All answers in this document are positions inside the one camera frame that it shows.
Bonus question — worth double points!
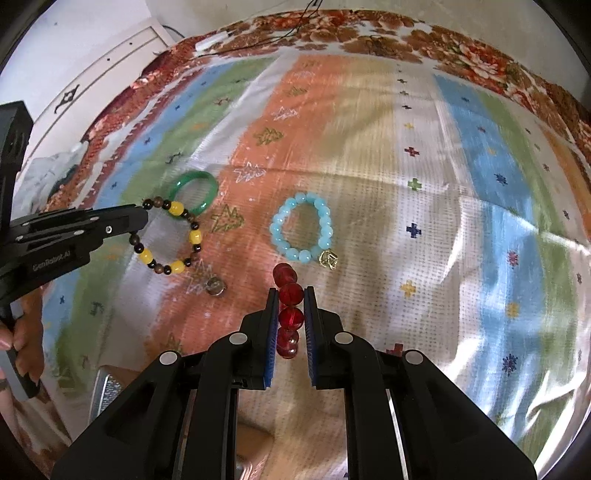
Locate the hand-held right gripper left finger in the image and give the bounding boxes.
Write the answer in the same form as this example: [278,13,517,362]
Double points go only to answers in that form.
[51,287,280,480]

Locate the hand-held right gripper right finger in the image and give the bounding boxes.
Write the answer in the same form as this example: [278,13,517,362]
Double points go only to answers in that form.
[302,286,539,480]

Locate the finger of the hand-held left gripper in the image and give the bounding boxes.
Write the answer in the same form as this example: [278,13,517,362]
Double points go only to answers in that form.
[10,205,145,232]
[16,210,150,256]

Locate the red bead bracelet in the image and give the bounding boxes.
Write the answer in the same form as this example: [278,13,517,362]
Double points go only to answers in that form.
[272,263,305,361]

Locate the yellow and brown bead bracelet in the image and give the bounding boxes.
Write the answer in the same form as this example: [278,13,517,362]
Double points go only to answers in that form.
[129,197,204,277]

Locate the green jade bangle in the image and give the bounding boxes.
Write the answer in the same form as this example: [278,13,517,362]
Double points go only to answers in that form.
[167,171,219,216]

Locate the light blue bead bracelet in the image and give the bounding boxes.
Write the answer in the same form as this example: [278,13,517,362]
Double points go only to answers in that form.
[270,191,341,271]

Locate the silver metal tin box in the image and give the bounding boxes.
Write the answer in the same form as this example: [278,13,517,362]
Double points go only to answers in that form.
[90,364,352,480]

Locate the person's left hand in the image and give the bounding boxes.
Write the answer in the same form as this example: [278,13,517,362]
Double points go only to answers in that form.
[0,295,45,385]

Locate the grey crumpled cloth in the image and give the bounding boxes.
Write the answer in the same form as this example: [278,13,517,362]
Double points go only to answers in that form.
[18,143,93,208]

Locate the white headboard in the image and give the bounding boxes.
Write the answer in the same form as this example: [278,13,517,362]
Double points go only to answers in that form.
[14,18,178,158]

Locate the striped woven mat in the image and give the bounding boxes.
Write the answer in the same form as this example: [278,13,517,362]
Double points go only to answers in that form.
[41,51,591,480]

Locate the white charger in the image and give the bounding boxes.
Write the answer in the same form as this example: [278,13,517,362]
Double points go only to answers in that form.
[196,31,232,52]

